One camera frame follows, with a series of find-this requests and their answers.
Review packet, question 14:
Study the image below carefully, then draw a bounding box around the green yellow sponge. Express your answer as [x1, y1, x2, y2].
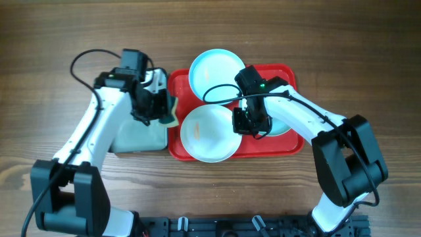
[159, 95, 179, 128]

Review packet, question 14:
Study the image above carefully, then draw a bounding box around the white plate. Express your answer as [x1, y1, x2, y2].
[180, 105, 242, 163]

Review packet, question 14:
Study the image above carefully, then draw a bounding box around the light blue plate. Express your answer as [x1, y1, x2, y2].
[188, 49, 245, 105]

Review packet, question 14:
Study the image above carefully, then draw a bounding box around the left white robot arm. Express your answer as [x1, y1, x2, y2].
[30, 72, 168, 236]

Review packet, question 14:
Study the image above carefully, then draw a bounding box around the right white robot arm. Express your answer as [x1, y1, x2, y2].
[233, 66, 388, 236]

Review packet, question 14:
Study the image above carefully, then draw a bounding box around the dark grey metal tray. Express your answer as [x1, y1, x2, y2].
[109, 68, 168, 153]

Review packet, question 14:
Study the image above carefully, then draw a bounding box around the red plastic tray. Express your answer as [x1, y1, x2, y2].
[167, 64, 305, 161]

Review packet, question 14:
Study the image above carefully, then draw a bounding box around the light green plate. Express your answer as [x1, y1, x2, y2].
[239, 99, 291, 137]

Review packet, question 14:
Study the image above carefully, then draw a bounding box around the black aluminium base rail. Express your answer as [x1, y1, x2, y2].
[138, 215, 372, 237]

